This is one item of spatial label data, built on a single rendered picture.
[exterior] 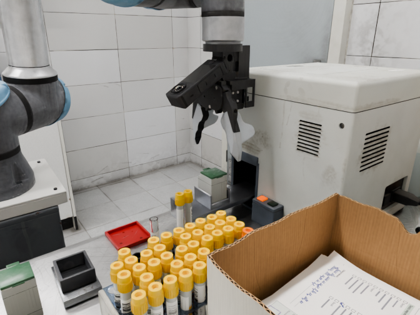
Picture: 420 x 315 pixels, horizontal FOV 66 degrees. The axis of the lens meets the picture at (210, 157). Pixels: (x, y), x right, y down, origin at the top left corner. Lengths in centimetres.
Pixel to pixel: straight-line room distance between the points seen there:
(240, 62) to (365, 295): 42
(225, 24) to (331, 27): 151
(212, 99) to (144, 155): 257
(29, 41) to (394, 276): 81
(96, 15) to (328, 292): 263
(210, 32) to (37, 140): 170
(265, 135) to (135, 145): 249
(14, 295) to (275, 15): 211
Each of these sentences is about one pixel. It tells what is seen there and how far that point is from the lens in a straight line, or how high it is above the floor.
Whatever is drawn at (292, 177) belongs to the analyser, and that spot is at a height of 99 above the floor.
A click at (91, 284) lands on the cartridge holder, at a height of 89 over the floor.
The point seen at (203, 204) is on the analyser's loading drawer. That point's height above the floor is 92.
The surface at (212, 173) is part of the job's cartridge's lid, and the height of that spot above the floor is 98.
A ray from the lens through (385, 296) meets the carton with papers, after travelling 49.
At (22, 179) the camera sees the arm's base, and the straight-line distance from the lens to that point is 84.
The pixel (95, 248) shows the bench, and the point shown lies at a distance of 65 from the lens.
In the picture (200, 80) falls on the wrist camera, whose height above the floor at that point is 117.
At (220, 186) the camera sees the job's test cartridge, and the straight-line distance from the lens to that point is 65.
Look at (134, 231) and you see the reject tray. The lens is 67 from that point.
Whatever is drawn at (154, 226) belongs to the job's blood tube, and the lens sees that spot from 51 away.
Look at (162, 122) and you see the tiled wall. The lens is 315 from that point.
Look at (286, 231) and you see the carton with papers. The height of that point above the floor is 100.
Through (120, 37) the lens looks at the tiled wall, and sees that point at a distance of 291.
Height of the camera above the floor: 124
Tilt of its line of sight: 20 degrees down
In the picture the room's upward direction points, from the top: straight up
